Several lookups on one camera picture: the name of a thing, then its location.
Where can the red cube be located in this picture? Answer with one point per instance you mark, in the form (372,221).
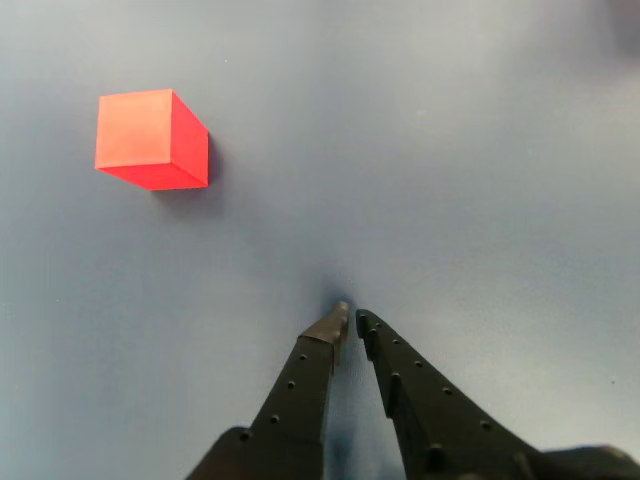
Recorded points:
(140,135)

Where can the dark grey table mat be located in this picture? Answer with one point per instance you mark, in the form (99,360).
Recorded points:
(400,175)

